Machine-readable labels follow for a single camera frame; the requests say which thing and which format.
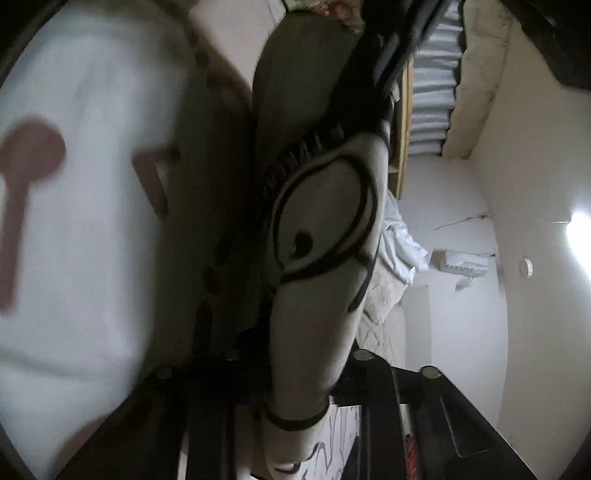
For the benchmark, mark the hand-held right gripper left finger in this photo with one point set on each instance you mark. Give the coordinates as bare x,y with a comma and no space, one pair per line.
210,415

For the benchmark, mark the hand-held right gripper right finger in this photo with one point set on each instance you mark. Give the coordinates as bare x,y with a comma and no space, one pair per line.
383,397

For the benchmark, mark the white black patterned cloth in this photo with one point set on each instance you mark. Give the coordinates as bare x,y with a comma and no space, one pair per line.
334,443

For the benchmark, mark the beige quilted blanket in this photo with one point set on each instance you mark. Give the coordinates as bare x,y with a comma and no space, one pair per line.
383,314

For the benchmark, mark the white crumpled cloth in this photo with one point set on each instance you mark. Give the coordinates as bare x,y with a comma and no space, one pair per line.
399,244

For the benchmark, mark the beige buttoned garment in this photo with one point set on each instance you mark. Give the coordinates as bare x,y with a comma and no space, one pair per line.
207,184

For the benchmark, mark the white shirt with brown print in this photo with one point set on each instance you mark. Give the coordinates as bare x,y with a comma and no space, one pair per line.
83,194

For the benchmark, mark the wooden shelf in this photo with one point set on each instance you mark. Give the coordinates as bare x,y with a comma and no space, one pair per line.
400,138

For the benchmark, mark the bright lamp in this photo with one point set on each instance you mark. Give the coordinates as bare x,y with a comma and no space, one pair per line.
579,218

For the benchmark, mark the stack of white folded sheets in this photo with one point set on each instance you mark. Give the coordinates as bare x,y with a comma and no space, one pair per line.
434,92

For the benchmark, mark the round white wall fixture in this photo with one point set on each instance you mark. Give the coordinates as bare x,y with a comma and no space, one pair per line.
525,266

